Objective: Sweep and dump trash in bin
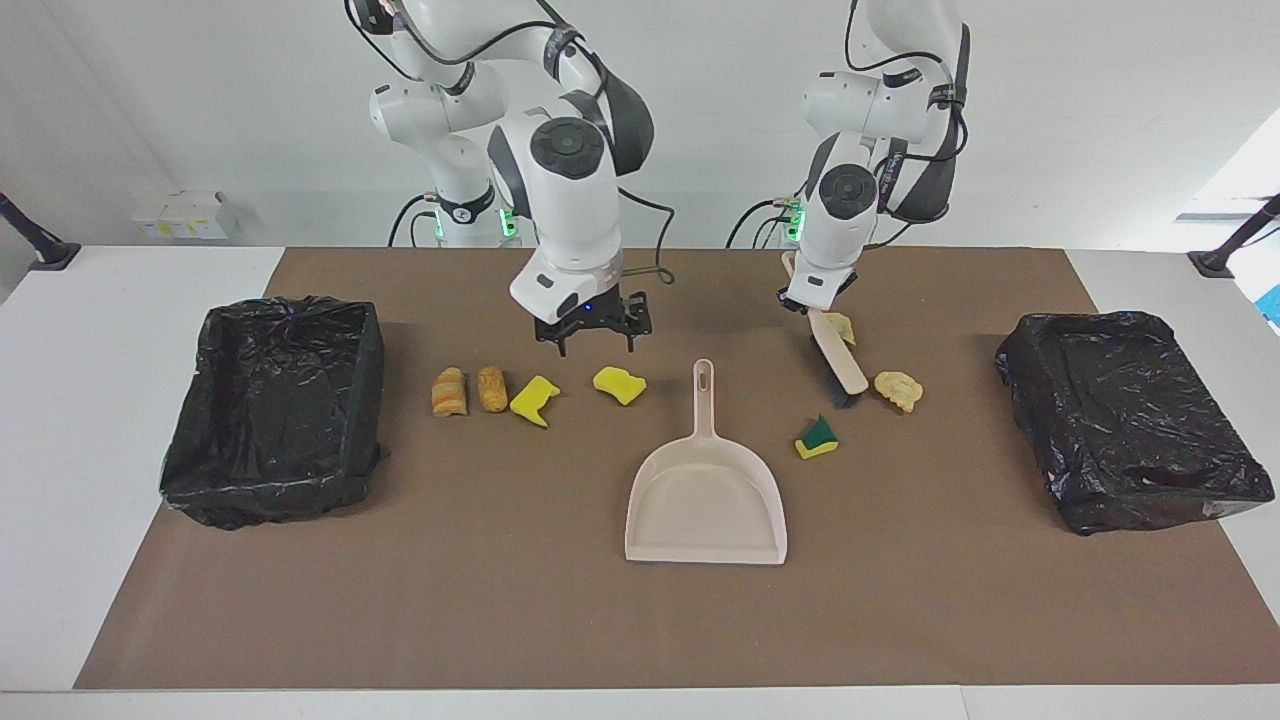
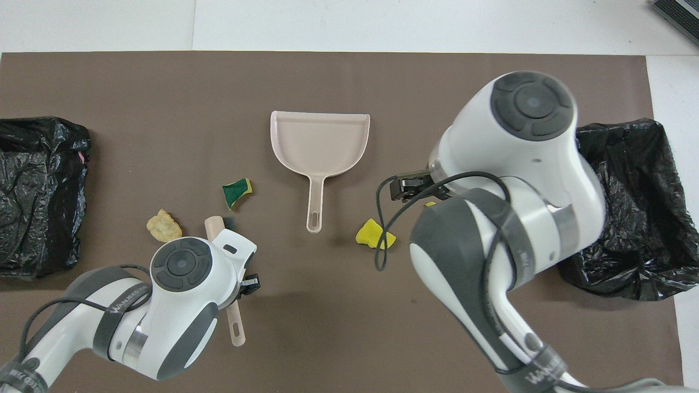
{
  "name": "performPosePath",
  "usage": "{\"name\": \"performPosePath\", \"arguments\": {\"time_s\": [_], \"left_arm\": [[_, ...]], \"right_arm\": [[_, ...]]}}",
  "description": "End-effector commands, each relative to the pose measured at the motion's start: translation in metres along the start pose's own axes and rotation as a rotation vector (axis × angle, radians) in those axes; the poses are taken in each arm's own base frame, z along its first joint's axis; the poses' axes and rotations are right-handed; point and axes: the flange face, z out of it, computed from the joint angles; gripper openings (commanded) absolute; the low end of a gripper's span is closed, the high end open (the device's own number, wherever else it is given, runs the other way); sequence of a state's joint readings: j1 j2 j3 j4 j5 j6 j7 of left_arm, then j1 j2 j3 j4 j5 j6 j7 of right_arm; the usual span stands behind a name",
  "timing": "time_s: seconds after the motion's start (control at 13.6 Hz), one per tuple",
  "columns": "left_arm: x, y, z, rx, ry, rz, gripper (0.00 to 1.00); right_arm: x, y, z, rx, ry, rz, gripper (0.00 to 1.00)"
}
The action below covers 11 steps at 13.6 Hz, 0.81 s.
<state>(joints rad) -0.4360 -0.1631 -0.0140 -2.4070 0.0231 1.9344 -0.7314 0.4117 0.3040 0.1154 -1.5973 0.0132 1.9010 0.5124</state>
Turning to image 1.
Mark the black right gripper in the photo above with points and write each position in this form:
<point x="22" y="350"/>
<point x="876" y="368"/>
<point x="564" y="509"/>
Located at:
<point x="590" y="315"/>

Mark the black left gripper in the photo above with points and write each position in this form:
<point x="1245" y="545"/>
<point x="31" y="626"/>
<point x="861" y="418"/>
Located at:
<point x="846" y="285"/>

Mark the beige hand brush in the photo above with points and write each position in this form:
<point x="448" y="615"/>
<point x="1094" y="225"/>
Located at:
<point x="840" y="360"/>

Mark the notched yellow green sponge piece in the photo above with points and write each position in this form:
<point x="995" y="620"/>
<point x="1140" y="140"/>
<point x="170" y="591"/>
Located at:
<point x="532" y="402"/>

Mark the brown fried bread piece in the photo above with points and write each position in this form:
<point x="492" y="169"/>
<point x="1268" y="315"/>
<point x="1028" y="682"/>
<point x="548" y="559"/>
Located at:
<point x="491" y="388"/>

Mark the small green yellow sponge piece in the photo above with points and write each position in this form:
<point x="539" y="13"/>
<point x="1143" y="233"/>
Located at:
<point x="818" y="440"/>

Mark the striped bread roll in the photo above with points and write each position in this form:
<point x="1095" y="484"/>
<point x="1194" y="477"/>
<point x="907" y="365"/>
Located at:
<point x="449" y="392"/>

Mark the beige plastic dustpan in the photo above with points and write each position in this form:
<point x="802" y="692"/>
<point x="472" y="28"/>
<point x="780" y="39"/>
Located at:
<point x="705" y="500"/>

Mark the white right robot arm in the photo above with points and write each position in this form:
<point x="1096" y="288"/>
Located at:
<point x="570" y="200"/>

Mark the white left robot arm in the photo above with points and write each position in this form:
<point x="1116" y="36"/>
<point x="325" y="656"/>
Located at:
<point x="845" y="190"/>

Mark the bin with black bag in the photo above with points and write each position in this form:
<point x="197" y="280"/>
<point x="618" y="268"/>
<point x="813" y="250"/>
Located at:
<point x="1130" y="420"/>
<point x="270" y="420"/>

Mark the brown table mat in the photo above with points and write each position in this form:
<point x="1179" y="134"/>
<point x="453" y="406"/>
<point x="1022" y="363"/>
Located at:
<point x="500" y="600"/>

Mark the blue object at edge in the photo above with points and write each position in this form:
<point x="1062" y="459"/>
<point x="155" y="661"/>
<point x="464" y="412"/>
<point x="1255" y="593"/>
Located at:
<point x="1274" y="305"/>

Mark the black camera stand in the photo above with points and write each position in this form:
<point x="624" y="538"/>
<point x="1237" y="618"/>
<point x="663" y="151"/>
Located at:
<point x="50" y="252"/>
<point x="1215" y="262"/>

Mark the white wall socket boxes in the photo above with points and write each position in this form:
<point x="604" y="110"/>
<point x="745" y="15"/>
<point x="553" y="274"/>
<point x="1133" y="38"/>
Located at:
<point x="185" y="215"/>

